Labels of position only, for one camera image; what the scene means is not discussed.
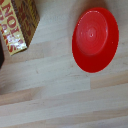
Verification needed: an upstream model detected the yellow red snack box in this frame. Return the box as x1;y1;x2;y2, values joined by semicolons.
0;0;41;56

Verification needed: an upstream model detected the red round plate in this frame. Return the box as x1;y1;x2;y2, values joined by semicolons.
71;7;120;74

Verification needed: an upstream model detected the dark object at edge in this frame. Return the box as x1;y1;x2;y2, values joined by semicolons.
0;37;5;70

